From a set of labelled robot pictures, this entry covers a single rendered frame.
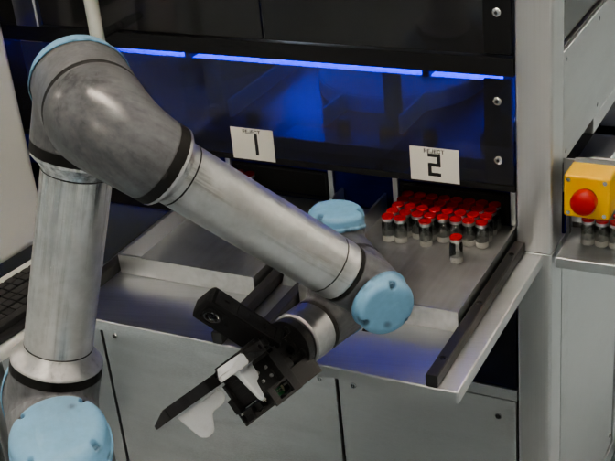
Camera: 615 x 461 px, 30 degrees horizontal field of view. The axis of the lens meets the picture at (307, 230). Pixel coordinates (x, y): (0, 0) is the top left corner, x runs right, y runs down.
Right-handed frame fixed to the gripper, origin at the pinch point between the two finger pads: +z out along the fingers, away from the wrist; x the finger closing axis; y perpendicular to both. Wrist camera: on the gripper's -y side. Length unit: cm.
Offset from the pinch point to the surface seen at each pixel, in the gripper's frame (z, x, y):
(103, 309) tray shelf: -29, 40, -20
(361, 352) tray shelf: -37.3, 7.7, 9.0
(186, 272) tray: -41, 33, -17
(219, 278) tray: -42, 28, -13
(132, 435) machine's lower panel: -65, 106, -2
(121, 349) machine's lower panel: -64, 90, -18
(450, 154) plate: -71, -2, -8
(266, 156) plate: -66, 26, -27
